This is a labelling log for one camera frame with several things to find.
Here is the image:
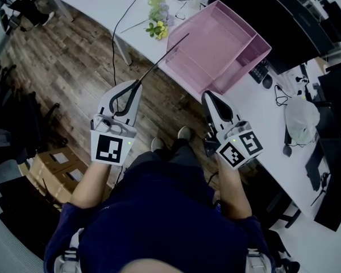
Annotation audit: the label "person's navy shirt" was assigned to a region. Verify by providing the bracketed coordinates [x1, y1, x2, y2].
[44, 165, 275, 273]

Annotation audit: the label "artificial flower bunch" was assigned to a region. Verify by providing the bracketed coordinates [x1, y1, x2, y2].
[119, 3, 176, 42]

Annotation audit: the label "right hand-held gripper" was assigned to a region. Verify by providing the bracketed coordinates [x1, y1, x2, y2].
[201, 91, 264, 171]

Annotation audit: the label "white plastic bag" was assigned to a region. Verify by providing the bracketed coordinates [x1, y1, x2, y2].
[284, 94, 321, 147]

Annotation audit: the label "person's dark trousers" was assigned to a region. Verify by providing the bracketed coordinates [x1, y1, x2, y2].
[124, 136, 205, 181]

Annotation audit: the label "black keyboard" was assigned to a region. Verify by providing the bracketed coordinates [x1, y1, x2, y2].
[305, 143, 327, 192]
[248, 59, 270, 84]

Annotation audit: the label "person's right forearm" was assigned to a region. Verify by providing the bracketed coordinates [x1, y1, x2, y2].
[215, 156, 252, 220]

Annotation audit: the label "grey shoulder strap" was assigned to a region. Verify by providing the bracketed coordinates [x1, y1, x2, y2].
[246, 247, 273, 273]
[53, 227, 85, 273]

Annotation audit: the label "coiled black cable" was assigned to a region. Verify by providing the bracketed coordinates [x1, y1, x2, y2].
[274, 84, 293, 107]

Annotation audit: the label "cardboard box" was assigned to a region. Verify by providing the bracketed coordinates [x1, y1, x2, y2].
[30, 149, 83, 181]
[52, 166, 89, 204]

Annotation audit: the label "thin white board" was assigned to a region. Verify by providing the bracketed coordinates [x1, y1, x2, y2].
[136, 32, 191, 84]

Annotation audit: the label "pink mesh desk tray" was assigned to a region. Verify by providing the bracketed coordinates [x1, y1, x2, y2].
[165, 0, 273, 96]

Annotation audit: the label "person's left shoe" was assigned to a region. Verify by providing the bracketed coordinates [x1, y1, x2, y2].
[150, 136, 164, 152]

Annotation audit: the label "long black hanging cable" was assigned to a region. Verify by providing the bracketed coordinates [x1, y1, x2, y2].
[111, 0, 160, 118]

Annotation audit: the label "person's head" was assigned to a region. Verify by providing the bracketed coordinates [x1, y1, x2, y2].
[124, 259, 188, 273]

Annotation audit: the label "person's right shoe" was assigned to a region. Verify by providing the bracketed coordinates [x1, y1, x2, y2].
[177, 126, 192, 140]

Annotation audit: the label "person's shoe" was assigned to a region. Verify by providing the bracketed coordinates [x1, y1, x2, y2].
[177, 126, 192, 140]
[150, 136, 164, 152]

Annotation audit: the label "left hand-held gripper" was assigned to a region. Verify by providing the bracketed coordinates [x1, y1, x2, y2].
[90, 80, 144, 165]

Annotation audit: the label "black office chair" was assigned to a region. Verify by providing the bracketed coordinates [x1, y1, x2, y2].
[0, 55, 20, 170]
[16, 91, 62, 153]
[244, 158, 302, 229]

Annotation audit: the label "white desk leg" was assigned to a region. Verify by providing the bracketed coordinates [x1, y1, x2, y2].
[113, 34, 134, 67]

